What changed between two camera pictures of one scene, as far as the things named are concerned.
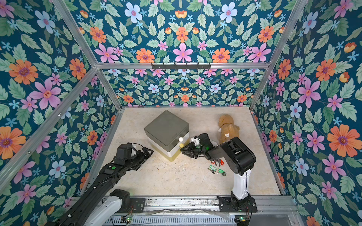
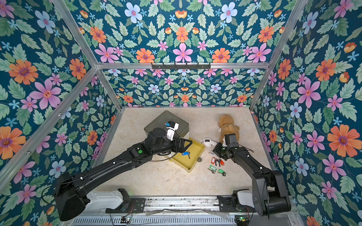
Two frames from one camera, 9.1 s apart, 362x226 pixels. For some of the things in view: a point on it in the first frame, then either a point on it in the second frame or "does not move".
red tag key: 220,162 does not move
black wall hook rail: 180,67 does not move
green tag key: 212,169 does not move
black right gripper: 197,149 to 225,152
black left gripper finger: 146,150 to 183,140
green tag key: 223,172 does not move
